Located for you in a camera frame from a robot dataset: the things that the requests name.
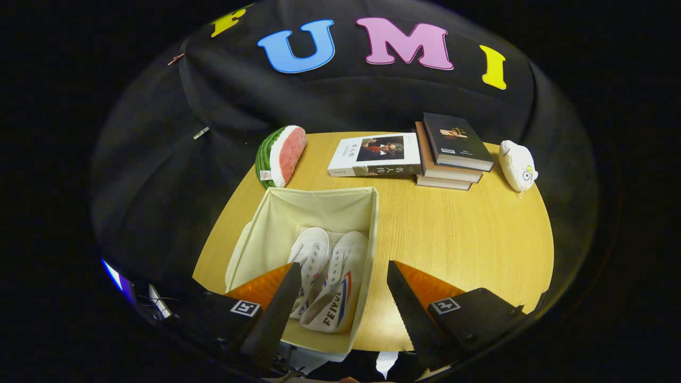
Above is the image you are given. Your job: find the lit monitor screen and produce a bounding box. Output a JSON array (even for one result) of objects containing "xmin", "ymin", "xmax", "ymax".
[{"xmin": 101, "ymin": 259, "xmax": 137, "ymax": 305}]

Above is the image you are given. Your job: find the white plush toy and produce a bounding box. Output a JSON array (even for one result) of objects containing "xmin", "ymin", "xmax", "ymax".
[{"xmin": 499, "ymin": 140, "xmax": 538, "ymax": 193}]

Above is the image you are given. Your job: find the watermelon slice plush toy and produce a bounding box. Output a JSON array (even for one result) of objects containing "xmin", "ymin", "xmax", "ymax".
[{"xmin": 255, "ymin": 126, "xmax": 308, "ymax": 189}]

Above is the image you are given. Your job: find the thin brown book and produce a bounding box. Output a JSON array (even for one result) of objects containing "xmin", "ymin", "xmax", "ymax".
[{"xmin": 416, "ymin": 174, "xmax": 473, "ymax": 191}]

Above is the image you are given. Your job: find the white canvas shoe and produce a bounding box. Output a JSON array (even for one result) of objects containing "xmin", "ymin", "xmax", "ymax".
[
  {"xmin": 287, "ymin": 227, "xmax": 331, "ymax": 320},
  {"xmin": 300, "ymin": 231, "xmax": 369, "ymax": 334}
]

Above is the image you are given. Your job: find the beige fabric storage box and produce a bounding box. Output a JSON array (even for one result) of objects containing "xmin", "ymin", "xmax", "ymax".
[{"xmin": 225, "ymin": 186, "xmax": 379, "ymax": 355}]

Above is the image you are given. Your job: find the black hardcover book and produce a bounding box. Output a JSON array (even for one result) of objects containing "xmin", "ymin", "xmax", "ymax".
[{"xmin": 423, "ymin": 112, "xmax": 494, "ymax": 172}]

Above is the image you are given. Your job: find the white portrait cover book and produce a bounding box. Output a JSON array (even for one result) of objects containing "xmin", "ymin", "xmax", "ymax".
[{"xmin": 327, "ymin": 132, "xmax": 422, "ymax": 178}]

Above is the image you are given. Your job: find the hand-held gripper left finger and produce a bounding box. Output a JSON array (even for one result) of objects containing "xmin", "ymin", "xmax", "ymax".
[{"xmin": 176, "ymin": 262, "xmax": 302, "ymax": 370}]

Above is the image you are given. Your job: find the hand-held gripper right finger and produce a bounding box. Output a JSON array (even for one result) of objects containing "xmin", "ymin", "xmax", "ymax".
[{"xmin": 387, "ymin": 260, "xmax": 527, "ymax": 369}]

